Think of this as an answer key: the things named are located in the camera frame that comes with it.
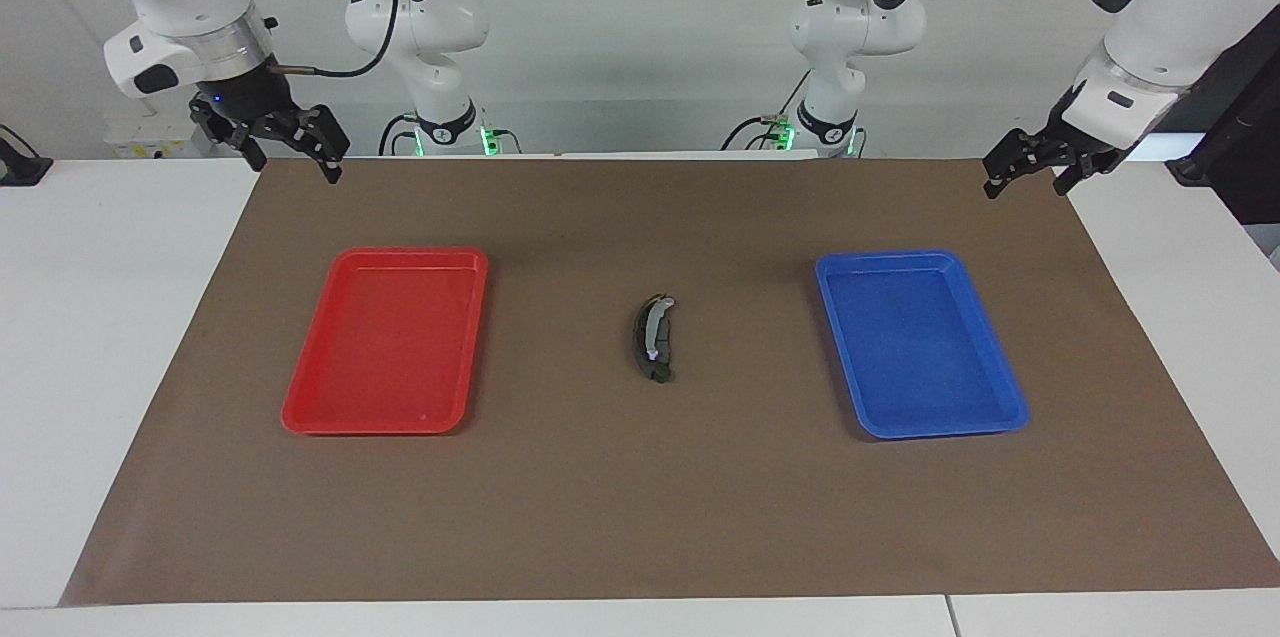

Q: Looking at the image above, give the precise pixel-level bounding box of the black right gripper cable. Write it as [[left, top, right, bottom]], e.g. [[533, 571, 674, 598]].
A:
[[268, 0, 401, 78]]

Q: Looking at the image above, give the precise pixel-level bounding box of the black left base cable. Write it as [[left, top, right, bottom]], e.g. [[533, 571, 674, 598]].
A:
[[722, 67, 813, 153]]

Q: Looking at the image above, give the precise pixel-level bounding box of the black base cable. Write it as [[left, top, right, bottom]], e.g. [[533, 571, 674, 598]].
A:
[[378, 112, 421, 156], [722, 67, 813, 153]]

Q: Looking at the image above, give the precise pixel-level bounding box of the blue plastic tray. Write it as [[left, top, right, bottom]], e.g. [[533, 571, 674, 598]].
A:
[[814, 250, 1030, 440]]

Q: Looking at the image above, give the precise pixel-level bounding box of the curved metal brake shoe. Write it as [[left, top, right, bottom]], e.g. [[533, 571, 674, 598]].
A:
[[632, 294, 677, 380]]

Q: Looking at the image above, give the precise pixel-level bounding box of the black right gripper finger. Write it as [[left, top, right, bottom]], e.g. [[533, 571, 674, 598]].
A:
[[290, 104, 351, 184], [190, 97, 269, 171]]

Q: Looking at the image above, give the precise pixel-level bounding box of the white box yellow label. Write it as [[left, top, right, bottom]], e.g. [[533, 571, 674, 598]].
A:
[[105, 112, 216, 160]]

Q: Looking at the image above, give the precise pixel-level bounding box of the brown table mat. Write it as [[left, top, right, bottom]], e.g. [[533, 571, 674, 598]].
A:
[[60, 157, 1280, 608]]

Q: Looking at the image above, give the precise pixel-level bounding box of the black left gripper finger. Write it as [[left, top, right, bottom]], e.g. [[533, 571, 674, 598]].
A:
[[983, 129, 1051, 199], [1053, 155, 1101, 195]]

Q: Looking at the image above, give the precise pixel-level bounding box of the red plastic tray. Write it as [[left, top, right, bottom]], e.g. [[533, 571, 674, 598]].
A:
[[281, 247, 490, 436]]

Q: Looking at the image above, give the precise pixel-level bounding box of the black right base cable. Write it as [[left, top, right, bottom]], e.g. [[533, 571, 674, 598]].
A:
[[378, 112, 421, 156]]

